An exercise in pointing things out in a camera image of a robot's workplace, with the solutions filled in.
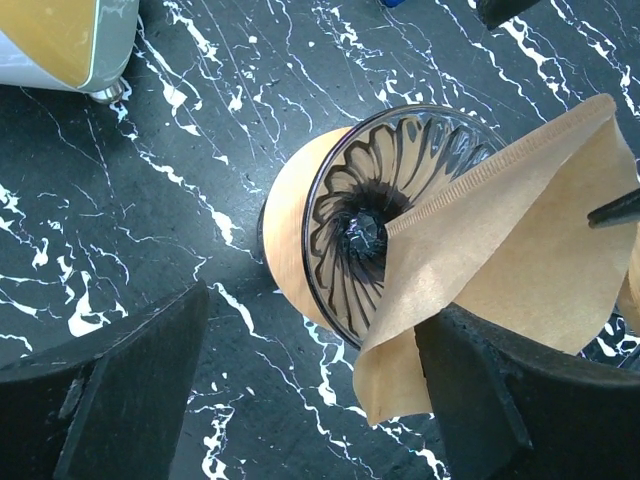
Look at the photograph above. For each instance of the dark glass dripper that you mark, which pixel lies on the dark glass dripper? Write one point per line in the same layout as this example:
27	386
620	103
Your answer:
380	169

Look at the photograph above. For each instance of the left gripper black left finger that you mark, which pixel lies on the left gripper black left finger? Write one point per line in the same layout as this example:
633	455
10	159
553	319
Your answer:
109	404

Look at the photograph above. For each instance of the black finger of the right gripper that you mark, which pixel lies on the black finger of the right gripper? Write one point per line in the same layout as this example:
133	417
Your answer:
494	13
623	210

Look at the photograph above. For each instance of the brown paper coffee filter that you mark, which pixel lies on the brown paper coffee filter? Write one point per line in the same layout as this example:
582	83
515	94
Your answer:
509	241

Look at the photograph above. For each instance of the white round drawer cabinet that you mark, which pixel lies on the white round drawer cabinet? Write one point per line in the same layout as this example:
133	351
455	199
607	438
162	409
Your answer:
77	46

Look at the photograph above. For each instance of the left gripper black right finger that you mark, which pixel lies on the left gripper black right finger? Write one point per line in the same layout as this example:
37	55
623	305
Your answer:
509	407

